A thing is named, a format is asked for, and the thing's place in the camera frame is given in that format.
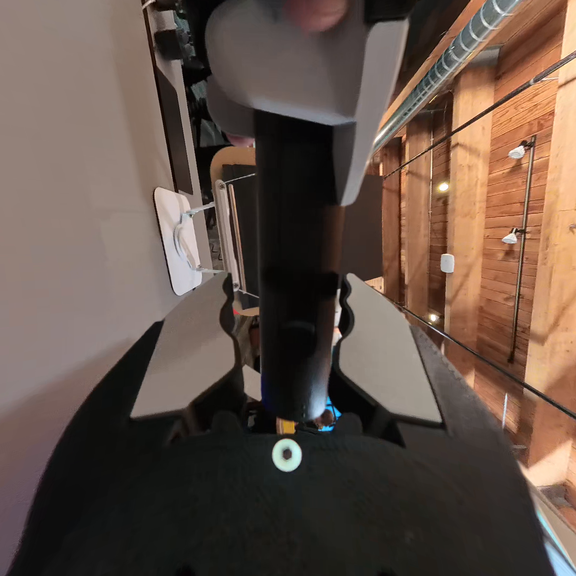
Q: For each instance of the black wall pipe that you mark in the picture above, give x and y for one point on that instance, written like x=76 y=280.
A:
x=524 y=252

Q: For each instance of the clear acrylic stand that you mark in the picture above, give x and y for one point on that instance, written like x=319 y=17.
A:
x=225 y=225

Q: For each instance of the white track spotlight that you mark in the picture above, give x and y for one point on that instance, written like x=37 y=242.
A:
x=517 y=152
x=510 y=237

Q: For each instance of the white stand base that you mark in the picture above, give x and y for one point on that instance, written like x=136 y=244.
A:
x=168 y=234

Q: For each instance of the black charger dock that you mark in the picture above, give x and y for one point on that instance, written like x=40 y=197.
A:
x=166 y=42

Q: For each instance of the black desk mat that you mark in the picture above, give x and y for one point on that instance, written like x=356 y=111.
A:
x=175 y=135

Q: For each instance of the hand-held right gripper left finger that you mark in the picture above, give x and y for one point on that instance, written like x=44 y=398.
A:
x=180 y=360

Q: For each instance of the spiral metal duct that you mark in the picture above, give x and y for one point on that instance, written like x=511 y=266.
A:
x=450 y=58

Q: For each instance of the person's left hand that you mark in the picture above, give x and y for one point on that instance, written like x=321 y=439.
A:
x=315 y=13

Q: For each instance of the white wall sensor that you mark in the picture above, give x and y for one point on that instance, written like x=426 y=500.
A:
x=447 y=263

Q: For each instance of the black board with cardboard frame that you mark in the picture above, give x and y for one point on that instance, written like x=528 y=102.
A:
x=364 y=234

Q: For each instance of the black remote control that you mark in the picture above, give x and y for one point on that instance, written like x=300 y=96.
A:
x=292 y=270

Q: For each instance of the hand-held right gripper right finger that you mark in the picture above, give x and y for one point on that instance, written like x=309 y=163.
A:
x=387 y=360

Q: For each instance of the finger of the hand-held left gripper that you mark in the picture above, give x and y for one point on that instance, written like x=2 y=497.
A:
x=373 y=90

